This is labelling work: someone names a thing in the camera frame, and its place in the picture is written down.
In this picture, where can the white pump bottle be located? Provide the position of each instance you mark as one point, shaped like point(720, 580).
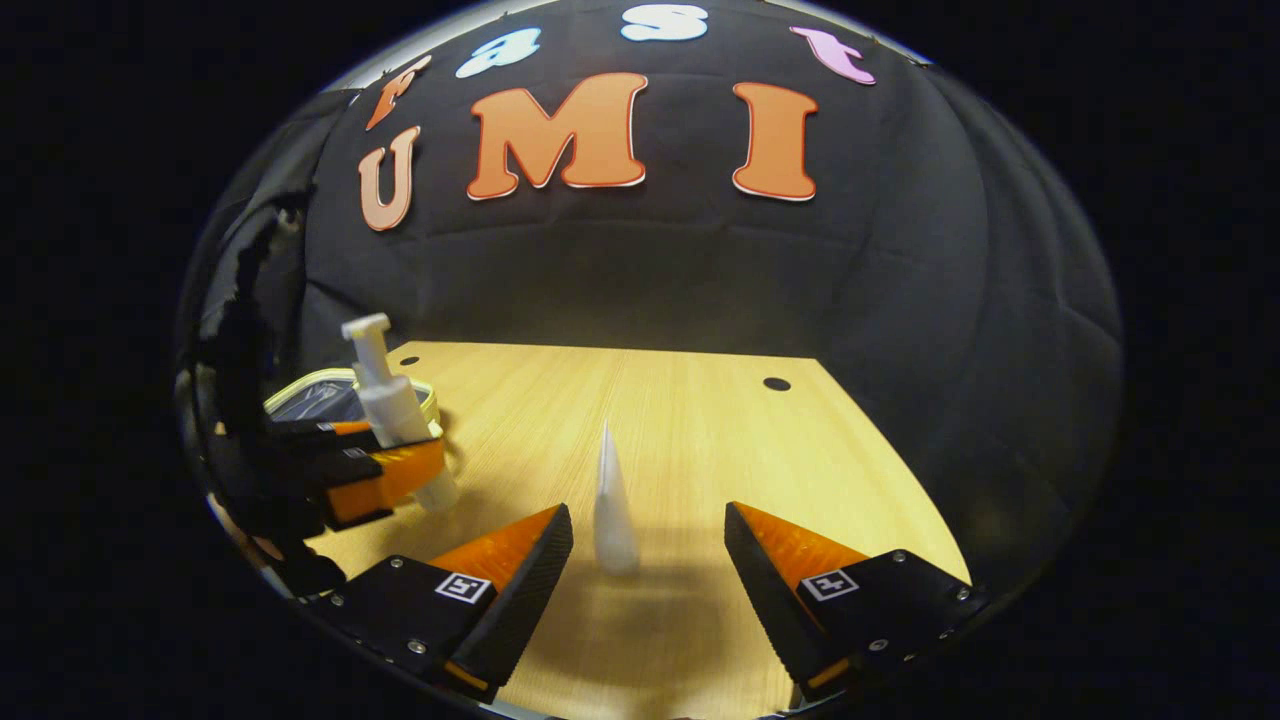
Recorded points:
point(395, 410)

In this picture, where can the white squeeze tube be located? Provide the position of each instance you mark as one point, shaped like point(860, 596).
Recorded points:
point(612, 520)

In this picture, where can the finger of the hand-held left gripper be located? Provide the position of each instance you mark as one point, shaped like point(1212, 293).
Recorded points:
point(400, 470)
point(320, 433)

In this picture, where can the pale yellow suitcase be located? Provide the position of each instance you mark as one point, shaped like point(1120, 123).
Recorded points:
point(310, 395)

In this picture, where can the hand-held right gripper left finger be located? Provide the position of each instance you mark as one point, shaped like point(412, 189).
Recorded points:
point(530, 600)

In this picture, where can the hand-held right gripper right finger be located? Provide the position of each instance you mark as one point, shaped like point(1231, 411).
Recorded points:
point(770, 600)

